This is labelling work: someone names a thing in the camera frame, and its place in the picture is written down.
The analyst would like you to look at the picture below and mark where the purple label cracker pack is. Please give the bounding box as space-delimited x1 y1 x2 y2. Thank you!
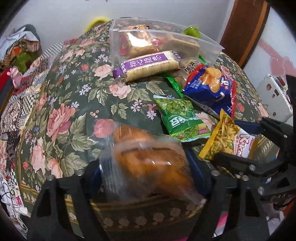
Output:
112 50 182 83

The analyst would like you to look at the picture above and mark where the yellow Kaka snack bag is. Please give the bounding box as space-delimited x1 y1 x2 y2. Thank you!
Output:
199 109 258 160

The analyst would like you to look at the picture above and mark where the pile of clothes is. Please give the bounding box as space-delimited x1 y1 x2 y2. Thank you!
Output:
1 24 42 73

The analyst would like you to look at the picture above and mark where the green floral bedspread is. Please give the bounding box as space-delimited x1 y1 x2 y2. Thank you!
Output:
17 19 278 241

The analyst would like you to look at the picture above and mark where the orange bread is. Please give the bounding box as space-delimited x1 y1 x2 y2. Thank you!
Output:
99 123 208 205

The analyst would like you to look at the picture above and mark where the yellow foam tube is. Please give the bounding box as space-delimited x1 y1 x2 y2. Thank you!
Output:
84 16 109 33

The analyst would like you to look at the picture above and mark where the white cabinet with pink hearts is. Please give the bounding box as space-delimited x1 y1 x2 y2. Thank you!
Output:
243 8 295 125

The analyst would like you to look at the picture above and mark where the patchwork checkered quilt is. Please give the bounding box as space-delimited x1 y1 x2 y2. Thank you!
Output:
0 38 79 218

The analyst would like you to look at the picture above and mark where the blue biscuit snack bag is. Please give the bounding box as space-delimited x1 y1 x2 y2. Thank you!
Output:
182 64 236 119

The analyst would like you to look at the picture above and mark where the clear plastic storage box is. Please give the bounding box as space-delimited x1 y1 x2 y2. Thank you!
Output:
109 18 224 68

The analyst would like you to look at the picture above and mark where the green peas snack bag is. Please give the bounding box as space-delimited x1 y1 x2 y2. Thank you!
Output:
154 95 211 142

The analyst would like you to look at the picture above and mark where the pink plush toy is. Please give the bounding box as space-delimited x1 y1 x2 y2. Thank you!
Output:
7 66 23 89

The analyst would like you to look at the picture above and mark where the brown wooden door frame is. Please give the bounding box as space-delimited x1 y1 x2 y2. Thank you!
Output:
220 0 270 68

